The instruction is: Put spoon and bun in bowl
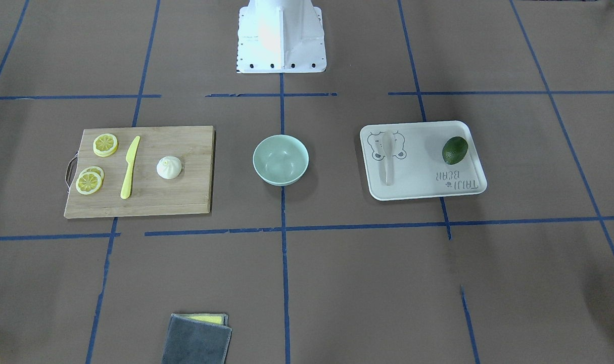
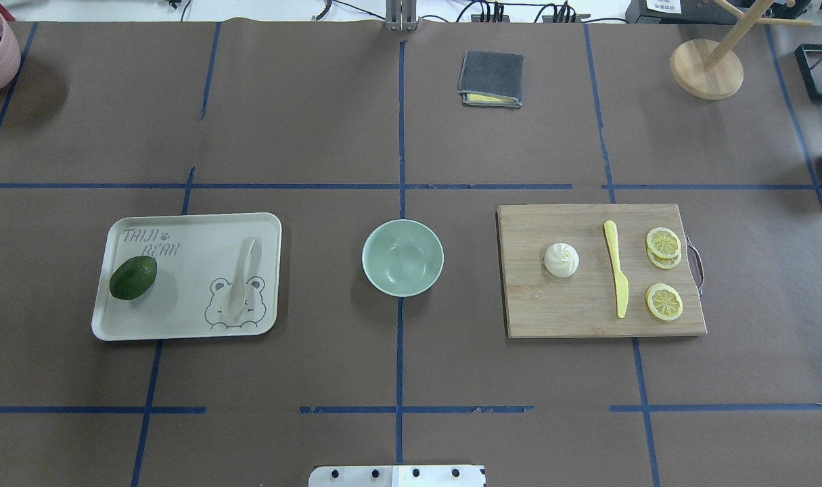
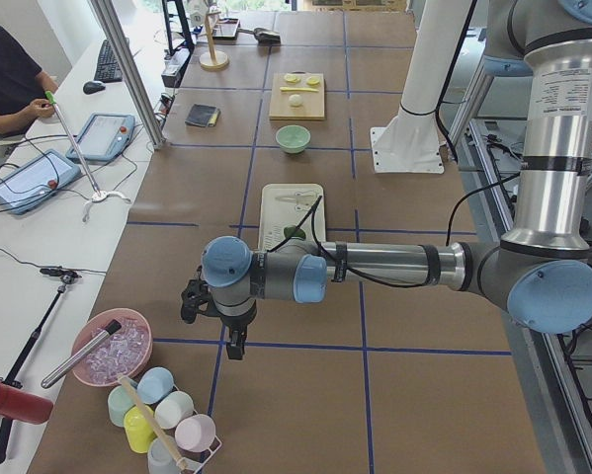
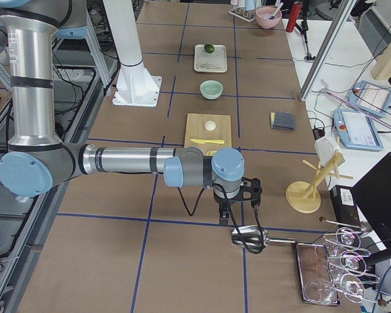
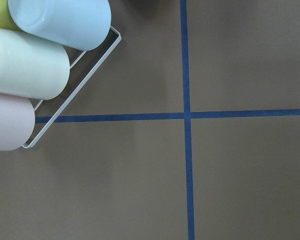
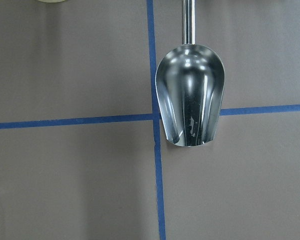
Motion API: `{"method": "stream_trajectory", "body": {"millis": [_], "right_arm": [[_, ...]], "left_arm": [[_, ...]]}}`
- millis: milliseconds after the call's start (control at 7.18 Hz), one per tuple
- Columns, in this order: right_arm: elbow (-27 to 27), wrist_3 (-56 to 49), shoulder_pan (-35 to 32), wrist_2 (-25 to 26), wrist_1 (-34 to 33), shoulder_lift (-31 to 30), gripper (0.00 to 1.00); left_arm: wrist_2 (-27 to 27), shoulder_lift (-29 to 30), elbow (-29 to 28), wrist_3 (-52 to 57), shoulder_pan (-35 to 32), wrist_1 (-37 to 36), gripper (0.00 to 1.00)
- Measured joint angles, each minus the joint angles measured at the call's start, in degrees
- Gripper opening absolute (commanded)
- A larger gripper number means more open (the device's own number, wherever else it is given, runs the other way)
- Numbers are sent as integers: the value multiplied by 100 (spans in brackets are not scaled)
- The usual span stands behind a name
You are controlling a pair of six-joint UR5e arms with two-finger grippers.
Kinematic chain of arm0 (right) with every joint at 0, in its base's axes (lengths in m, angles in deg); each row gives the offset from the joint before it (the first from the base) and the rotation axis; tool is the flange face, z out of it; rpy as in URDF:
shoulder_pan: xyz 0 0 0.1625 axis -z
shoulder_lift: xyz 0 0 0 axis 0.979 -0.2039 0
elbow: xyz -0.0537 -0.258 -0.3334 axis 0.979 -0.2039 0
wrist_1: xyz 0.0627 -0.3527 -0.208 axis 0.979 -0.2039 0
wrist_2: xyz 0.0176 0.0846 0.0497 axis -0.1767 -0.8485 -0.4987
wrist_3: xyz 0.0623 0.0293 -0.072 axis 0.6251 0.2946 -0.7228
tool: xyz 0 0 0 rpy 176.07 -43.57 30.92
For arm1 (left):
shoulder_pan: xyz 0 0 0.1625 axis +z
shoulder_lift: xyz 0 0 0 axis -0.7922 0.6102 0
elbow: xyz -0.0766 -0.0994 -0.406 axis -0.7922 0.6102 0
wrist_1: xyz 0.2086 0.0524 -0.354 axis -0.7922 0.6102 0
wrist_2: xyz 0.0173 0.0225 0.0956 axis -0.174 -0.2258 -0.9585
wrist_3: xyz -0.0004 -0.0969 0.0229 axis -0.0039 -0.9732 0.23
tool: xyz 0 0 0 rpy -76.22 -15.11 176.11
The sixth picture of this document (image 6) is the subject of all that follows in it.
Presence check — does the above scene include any wooden mug tree stand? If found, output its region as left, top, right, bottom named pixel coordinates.
left=38, top=0, right=66, bottom=3

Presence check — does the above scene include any steel scoop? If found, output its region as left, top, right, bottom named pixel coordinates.
left=155, top=0, right=225, bottom=147

